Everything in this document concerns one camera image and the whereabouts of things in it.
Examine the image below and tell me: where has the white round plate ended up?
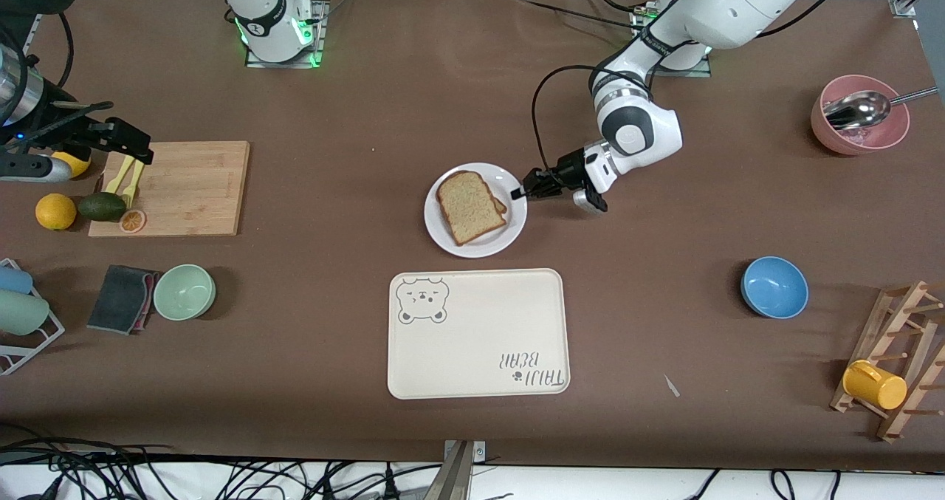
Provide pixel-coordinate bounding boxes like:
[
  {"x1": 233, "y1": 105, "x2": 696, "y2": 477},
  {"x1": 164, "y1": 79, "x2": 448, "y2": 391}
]
[{"x1": 424, "y1": 162, "x2": 528, "y2": 258}]

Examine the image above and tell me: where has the yellow plastic knife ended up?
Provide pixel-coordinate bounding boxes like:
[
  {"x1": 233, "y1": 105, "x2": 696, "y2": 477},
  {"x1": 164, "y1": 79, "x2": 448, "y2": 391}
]
[{"x1": 104, "y1": 157, "x2": 134, "y2": 194}]

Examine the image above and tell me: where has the yellow lemon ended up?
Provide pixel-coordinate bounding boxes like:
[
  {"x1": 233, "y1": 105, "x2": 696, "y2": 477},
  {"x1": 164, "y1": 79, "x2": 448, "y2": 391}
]
[{"x1": 53, "y1": 151, "x2": 92, "y2": 179}]

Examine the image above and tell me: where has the yellow plastic fork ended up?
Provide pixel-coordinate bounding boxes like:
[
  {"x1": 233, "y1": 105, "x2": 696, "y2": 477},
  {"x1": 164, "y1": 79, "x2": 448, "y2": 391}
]
[{"x1": 122, "y1": 160, "x2": 147, "y2": 209}]

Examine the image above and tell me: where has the dark green avocado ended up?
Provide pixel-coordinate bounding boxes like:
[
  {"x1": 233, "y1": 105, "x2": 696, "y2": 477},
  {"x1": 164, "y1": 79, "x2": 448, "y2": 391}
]
[{"x1": 78, "y1": 192, "x2": 128, "y2": 222}]

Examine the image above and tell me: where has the wooden cutting board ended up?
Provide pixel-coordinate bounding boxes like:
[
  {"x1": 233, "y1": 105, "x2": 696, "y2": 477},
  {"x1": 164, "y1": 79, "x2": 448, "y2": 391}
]
[{"x1": 88, "y1": 141, "x2": 250, "y2": 238}]

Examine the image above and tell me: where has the round yellow-orange citrus fruit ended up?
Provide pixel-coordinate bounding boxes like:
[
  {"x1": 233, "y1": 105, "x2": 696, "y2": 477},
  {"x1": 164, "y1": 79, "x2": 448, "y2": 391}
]
[{"x1": 35, "y1": 194, "x2": 78, "y2": 231}]

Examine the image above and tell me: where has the grey and pink folded cloth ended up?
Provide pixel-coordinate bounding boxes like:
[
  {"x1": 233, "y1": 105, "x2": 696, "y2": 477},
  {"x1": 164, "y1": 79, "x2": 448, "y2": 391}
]
[{"x1": 87, "y1": 265, "x2": 162, "y2": 335}]

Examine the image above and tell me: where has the pale green bowl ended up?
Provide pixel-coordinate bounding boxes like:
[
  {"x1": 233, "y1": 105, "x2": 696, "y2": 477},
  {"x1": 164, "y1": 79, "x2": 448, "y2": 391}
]
[{"x1": 153, "y1": 264, "x2": 217, "y2": 321}]

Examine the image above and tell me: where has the cream tray with bear print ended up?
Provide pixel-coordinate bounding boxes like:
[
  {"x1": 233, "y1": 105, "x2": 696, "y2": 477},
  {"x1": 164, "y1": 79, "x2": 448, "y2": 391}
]
[{"x1": 388, "y1": 268, "x2": 571, "y2": 400}]

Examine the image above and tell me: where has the light blue cup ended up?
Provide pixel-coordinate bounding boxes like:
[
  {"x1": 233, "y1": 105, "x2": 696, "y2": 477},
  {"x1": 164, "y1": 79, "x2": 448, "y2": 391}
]
[{"x1": 0, "y1": 266, "x2": 34, "y2": 295}]

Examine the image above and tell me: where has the pale green cup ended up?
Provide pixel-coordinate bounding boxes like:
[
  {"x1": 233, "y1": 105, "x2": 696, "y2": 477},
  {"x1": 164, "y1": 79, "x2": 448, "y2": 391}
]
[{"x1": 0, "y1": 291, "x2": 51, "y2": 336}]

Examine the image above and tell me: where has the blue bowl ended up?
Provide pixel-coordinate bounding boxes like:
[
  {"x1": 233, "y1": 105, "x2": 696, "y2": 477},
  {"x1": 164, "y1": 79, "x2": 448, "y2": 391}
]
[{"x1": 740, "y1": 256, "x2": 809, "y2": 320}]

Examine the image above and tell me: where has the pink bowl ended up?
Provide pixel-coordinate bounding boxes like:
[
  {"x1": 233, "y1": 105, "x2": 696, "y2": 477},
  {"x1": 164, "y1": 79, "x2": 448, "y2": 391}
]
[{"x1": 811, "y1": 75, "x2": 911, "y2": 156}]

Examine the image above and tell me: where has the metal spoon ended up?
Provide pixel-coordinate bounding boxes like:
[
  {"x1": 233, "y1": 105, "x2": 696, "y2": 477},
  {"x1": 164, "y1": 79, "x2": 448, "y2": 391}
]
[{"x1": 823, "y1": 86, "x2": 940, "y2": 131}]

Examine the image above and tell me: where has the wooden mug rack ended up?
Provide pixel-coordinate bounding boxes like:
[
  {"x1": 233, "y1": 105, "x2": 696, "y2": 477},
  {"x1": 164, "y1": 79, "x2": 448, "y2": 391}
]
[{"x1": 830, "y1": 280, "x2": 945, "y2": 443}]

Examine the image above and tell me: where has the yellow mug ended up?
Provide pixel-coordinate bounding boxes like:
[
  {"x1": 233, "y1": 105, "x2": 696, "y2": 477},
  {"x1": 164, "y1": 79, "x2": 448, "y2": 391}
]
[{"x1": 842, "y1": 360, "x2": 908, "y2": 411}]

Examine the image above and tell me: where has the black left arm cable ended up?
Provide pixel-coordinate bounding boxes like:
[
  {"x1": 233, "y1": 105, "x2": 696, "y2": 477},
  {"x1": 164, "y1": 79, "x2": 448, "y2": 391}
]
[{"x1": 532, "y1": 38, "x2": 665, "y2": 183}]

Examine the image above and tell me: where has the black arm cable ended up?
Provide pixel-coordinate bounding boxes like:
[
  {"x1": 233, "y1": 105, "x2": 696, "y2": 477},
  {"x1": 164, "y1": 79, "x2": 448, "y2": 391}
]
[
  {"x1": 0, "y1": 13, "x2": 75, "y2": 117},
  {"x1": 532, "y1": 38, "x2": 665, "y2": 183}
]

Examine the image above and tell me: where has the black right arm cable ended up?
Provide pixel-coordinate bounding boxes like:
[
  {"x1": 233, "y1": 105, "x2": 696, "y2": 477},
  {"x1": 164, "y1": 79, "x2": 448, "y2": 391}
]
[{"x1": 0, "y1": 13, "x2": 75, "y2": 117}]

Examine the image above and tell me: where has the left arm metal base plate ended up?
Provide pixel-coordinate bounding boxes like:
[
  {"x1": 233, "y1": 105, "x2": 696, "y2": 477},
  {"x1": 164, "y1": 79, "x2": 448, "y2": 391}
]
[{"x1": 631, "y1": 9, "x2": 713, "y2": 78}]

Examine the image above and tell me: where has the black base cable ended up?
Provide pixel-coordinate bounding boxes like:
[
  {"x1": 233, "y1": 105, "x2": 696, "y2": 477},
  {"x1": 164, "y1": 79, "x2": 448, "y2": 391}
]
[{"x1": 509, "y1": 0, "x2": 654, "y2": 37}]

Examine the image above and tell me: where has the white wire rack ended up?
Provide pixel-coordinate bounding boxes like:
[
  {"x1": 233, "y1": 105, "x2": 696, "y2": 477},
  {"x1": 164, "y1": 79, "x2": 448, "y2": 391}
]
[{"x1": 0, "y1": 258, "x2": 66, "y2": 377}]

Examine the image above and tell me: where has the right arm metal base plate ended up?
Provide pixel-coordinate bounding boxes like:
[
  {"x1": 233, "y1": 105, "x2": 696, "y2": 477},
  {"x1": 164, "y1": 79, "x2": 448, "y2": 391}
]
[{"x1": 245, "y1": 0, "x2": 327, "y2": 69}]

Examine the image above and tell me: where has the metal mount bracket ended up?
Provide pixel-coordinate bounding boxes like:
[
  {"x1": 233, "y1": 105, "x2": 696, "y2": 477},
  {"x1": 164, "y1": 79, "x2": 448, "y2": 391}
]
[{"x1": 421, "y1": 439, "x2": 487, "y2": 500}]

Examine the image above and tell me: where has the black cable bundle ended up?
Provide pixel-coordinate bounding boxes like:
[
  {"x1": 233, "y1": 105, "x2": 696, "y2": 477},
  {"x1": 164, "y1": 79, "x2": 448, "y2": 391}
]
[{"x1": 0, "y1": 422, "x2": 444, "y2": 500}]

